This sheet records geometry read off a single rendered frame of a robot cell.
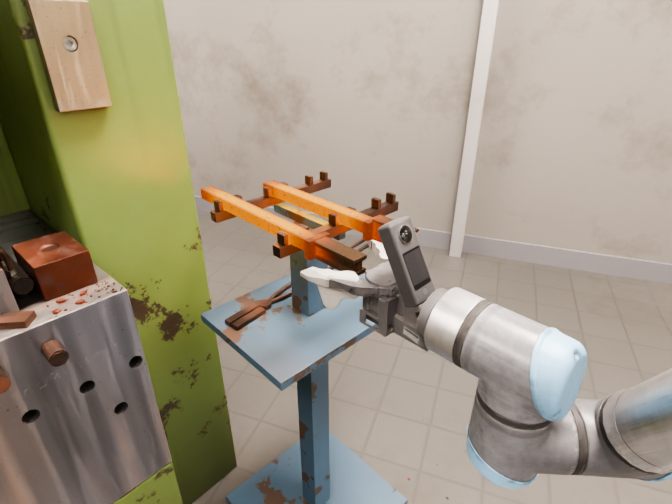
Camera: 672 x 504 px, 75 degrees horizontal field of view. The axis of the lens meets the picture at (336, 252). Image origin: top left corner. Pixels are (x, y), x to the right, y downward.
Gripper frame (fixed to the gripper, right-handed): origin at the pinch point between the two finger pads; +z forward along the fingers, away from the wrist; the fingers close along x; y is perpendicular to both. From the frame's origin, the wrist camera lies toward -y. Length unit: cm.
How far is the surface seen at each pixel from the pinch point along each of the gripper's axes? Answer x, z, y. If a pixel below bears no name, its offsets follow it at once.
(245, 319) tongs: -3.0, 25.5, 25.1
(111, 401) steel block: -32, 26, 29
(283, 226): -1.1, 12.1, -0.9
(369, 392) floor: 57, 40, 100
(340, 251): -1.1, -2.1, -1.3
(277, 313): 4.4, 23.9, 26.3
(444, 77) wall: 184, 103, -6
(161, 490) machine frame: -28, 26, 59
